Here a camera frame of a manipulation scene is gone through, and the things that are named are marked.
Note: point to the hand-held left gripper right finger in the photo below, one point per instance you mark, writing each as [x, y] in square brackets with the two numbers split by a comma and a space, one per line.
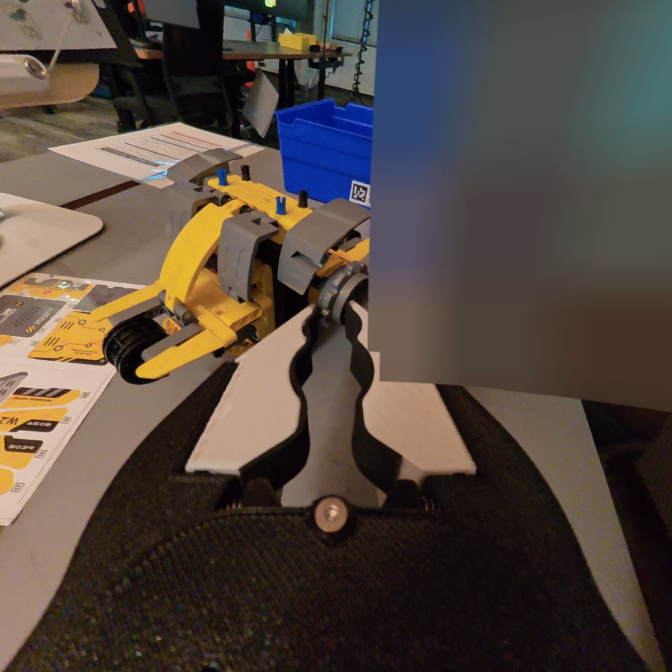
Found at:
[414, 425]

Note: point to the printed paper sheet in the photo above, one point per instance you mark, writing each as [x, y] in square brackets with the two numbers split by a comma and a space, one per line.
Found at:
[147, 147]

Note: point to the dark toothed wheel hub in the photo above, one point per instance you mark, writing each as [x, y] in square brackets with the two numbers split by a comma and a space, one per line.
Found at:
[330, 294]

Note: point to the hanging grey sheet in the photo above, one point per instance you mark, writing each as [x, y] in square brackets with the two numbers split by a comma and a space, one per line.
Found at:
[261, 102]

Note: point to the blue plastic bin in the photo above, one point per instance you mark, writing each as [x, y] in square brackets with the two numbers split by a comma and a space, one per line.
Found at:
[320, 152]

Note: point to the black office chair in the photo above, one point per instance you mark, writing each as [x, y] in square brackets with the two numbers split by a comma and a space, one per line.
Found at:
[183, 78]

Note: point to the yellow and grey sticker sheet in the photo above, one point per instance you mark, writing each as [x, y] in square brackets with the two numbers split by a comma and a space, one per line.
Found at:
[47, 367]

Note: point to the wooden-top office table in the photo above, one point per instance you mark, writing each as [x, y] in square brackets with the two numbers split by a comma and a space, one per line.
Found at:
[262, 50]

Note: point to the wooden stand board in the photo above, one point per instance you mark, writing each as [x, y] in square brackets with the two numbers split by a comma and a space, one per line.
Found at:
[68, 84]

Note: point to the yellow brick toy vehicle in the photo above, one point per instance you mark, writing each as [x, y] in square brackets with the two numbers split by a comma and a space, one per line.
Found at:
[210, 273]

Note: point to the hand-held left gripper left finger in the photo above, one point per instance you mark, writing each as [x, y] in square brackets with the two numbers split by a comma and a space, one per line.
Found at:
[252, 420]

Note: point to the building instruction booklet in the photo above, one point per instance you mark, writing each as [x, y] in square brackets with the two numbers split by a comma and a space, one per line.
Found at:
[52, 26]

